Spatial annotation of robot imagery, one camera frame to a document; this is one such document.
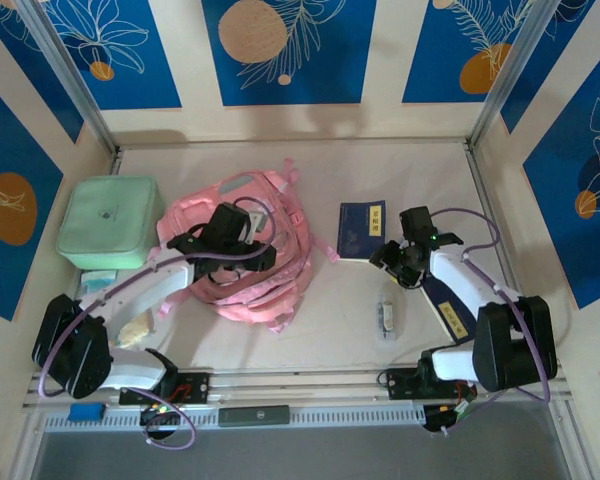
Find blue book with yellow label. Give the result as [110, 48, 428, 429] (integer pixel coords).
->
[422, 273, 481, 345]
[337, 199, 387, 265]

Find pink school backpack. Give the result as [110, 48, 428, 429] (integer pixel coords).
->
[147, 157, 341, 336]

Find clear stationery pouch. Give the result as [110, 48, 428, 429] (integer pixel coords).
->
[376, 292, 401, 344]

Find blue tissue pack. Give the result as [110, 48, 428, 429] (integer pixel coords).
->
[79, 269, 119, 301]

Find mint green square case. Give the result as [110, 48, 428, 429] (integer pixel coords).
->
[55, 175, 161, 271]

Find yellow snack packet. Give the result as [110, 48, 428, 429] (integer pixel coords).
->
[117, 309, 156, 349]

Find dark grey bar device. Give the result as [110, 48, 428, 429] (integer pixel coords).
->
[218, 405, 291, 428]

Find small blue block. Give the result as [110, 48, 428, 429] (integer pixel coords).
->
[68, 403, 105, 421]

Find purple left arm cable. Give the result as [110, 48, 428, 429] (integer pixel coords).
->
[38, 197, 277, 452]

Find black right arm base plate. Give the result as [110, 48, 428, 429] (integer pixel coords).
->
[385, 367, 479, 401]

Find aluminium front rail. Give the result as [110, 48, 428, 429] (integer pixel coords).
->
[22, 367, 574, 409]

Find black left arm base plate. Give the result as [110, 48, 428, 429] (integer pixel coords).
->
[118, 372, 212, 406]

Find small controller board with wires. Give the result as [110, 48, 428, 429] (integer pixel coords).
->
[422, 397, 479, 436]
[138, 403, 182, 441]

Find grey slotted cable duct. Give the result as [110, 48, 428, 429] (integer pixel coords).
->
[44, 404, 426, 432]

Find aluminium frame post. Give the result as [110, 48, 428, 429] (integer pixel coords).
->
[17, 0, 120, 156]
[467, 0, 566, 151]

